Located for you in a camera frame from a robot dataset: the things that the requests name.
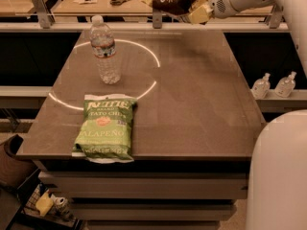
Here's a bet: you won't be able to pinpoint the left metal bracket post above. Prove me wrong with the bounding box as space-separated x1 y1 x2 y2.
31 0 53 29

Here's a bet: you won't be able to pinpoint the sanitizer bottle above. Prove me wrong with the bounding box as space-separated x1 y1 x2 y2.
274 71 296 98
251 73 271 100

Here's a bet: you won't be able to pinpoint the middle metal bracket post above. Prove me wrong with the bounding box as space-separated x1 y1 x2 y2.
153 10 162 29

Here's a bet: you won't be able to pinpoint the dark chair at left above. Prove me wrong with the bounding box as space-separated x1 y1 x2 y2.
0 134 36 230

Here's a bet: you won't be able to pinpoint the green jalapeno chip bag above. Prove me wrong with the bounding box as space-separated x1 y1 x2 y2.
72 94 137 164

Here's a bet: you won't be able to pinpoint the clear plastic water bottle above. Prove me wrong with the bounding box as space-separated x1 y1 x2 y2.
89 15 121 84

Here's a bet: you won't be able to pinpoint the yellow cloth on shelf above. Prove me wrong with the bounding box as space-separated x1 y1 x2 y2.
35 193 54 217

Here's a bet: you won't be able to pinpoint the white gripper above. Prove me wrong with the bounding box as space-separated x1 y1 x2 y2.
179 0 238 24

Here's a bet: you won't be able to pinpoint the scissors on desk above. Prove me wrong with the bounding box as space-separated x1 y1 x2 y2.
109 0 131 6

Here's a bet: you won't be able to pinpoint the right sanitizer bottle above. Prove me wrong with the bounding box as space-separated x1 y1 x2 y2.
274 71 296 98

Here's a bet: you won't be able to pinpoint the left sanitizer bottle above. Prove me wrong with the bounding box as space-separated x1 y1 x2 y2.
251 73 271 100

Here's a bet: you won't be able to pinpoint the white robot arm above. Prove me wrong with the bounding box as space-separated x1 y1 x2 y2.
209 0 307 230

